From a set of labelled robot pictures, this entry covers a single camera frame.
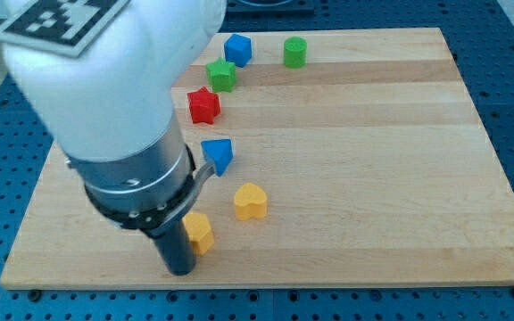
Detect yellow hexagon block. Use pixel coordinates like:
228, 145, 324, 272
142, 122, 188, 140
182, 212, 215, 256

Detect yellow heart block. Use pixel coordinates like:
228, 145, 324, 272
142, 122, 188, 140
234, 183, 268, 220

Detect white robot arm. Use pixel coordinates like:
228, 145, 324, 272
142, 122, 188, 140
3, 0, 227, 276

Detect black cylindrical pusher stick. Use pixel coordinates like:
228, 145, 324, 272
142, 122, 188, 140
151, 221, 196, 276

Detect green cylinder block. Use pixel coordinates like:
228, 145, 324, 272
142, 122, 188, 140
283, 37, 308, 69

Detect green star block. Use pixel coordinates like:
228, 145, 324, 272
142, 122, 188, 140
205, 57, 236, 93

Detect red star block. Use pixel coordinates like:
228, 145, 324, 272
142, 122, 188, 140
187, 86, 220, 124

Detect wooden board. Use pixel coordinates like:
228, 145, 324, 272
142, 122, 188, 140
0, 28, 514, 291

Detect blue cube block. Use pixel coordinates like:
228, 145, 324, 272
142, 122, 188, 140
224, 34, 253, 68

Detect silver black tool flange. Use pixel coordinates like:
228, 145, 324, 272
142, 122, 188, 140
69, 118, 195, 229

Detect blue triangle block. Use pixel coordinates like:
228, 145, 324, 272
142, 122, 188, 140
201, 138, 234, 177

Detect black white fiducial tag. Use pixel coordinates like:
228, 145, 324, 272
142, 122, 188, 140
0, 0, 129, 58

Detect grey cable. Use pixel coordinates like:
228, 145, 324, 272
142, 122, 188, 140
157, 161, 217, 237

